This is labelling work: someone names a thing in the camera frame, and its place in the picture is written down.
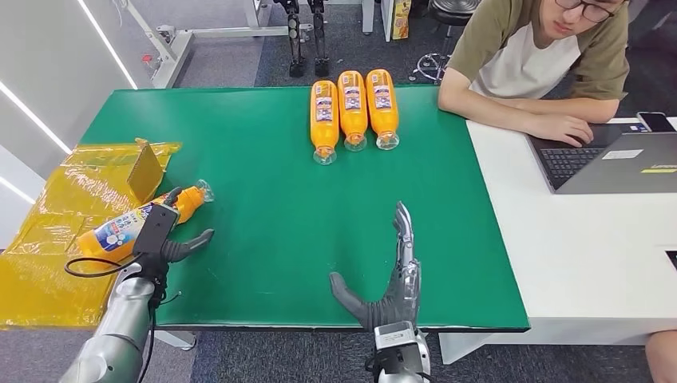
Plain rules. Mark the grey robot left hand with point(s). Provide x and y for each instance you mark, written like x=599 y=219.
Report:
x=182 y=249

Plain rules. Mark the person's right hand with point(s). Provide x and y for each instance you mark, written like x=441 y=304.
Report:
x=563 y=129

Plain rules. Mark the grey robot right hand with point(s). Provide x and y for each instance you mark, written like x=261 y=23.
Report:
x=396 y=304

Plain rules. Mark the orange detergent bottle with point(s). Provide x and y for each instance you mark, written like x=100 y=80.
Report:
x=114 y=235
x=353 y=119
x=382 y=116
x=324 y=127

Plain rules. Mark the person's right forearm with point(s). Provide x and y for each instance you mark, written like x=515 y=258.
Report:
x=476 y=109

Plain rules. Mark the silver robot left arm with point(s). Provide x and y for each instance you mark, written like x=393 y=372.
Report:
x=119 y=322

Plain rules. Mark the person's left forearm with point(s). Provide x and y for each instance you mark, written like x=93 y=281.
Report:
x=574 y=109

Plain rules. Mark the grey laptop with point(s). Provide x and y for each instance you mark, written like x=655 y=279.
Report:
x=619 y=172

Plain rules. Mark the person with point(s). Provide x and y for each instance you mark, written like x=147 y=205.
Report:
x=529 y=58

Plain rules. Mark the white table leg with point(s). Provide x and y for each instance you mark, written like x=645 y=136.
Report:
x=465 y=346

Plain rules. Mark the brown cardboard flap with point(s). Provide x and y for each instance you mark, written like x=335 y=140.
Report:
x=145 y=174

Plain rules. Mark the black smartphone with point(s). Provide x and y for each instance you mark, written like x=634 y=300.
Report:
x=656 y=122

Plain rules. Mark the green table mat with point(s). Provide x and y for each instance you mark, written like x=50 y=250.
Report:
x=275 y=211

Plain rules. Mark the yellow plastic wrapped box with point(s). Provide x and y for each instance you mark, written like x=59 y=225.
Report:
x=42 y=275

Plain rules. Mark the black stool chrome base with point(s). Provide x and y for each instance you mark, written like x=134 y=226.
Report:
x=455 y=10

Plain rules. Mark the black flat item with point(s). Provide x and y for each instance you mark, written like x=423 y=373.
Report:
x=673 y=259

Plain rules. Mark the small red knob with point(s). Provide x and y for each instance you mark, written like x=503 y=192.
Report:
x=147 y=58

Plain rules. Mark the yellow carton box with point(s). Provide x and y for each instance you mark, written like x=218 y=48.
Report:
x=401 y=18

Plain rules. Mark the white furniture panel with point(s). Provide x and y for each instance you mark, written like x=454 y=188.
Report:
x=368 y=16

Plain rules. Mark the black robot leg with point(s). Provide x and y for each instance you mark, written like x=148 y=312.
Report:
x=294 y=37
x=319 y=37

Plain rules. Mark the person's leg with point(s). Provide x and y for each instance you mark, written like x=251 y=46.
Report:
x=664 y=359

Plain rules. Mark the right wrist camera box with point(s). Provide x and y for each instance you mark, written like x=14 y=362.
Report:
x=395 y=335

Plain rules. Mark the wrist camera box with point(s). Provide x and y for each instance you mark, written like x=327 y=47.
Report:
x=395 y=335
x=156 y=230

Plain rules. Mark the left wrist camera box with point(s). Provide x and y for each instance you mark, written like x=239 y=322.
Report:
x=156 y=230

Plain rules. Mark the white table foot bracket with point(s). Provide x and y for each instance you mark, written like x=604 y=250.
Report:
x=177 y=339

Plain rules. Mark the white metal frame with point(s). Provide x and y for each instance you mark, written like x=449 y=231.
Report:
x=180 y=47

